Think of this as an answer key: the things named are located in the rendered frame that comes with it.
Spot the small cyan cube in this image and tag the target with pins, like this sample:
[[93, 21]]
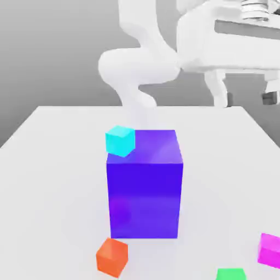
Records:
[[119, 142]]

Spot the small orange cube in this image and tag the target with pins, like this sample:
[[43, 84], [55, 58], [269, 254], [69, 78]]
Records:
[[111, 258]]

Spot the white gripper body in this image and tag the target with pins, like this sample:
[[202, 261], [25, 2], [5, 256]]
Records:
[[196, 50]]

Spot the large purple box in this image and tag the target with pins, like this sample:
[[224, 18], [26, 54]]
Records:
[[144, 196]]

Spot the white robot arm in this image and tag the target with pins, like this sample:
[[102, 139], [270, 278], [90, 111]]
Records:
[[140, 65]]

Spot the small green cube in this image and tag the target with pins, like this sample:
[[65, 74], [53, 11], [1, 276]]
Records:
[[230, 275]]

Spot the small magenta cube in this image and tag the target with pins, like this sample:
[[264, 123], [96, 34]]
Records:
[[270, 251]]

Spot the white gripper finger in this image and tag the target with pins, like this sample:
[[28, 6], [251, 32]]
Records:
[[218, 87], [272, 96]]

